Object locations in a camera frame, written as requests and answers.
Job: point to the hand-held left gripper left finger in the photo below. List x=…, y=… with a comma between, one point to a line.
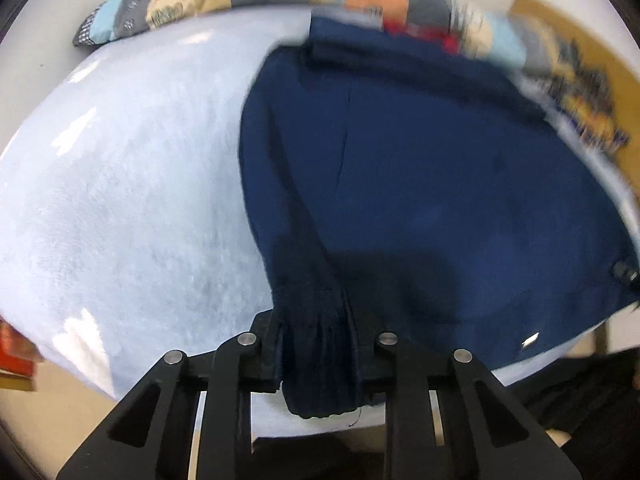
x=262, y=355

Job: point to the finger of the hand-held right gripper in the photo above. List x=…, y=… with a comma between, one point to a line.
x=626, y=272

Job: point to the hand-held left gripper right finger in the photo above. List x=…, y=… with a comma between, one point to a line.
x=375, y=366

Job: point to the navy blue work jacket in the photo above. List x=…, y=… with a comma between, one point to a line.
x=425, y=185

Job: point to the dark cloth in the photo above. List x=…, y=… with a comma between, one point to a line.
x=585, y=395

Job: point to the light blue cloud-print bed sheet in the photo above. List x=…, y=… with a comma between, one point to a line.
x=125, y=185

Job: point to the patterned cloth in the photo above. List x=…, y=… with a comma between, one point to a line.
x=565, y=35

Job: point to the red box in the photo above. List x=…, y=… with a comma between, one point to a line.
x=15, y=352

